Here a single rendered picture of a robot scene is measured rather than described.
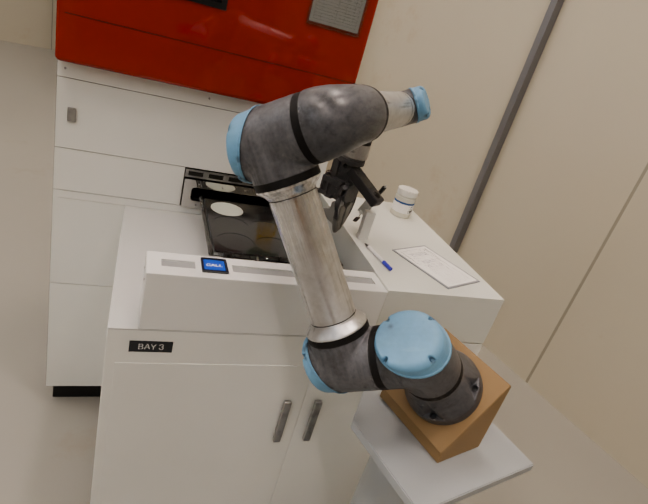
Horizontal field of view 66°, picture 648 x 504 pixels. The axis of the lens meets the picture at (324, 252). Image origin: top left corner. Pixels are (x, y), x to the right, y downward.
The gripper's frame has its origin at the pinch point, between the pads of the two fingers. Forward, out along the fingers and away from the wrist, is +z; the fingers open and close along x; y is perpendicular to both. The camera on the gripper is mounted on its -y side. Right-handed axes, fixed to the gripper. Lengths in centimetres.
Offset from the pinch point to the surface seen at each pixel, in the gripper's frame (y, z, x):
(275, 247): 12.6, 9.6, 8.8
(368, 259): -12.0, 3.0, 2.1
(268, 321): -5.2, 13.8, 33.0
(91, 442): 51, 99, 32
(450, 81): 53, -33, -214
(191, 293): 6.6, 7.7, 46.7
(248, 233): 22.1, 9.5, 9.4
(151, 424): 9, 45, 50
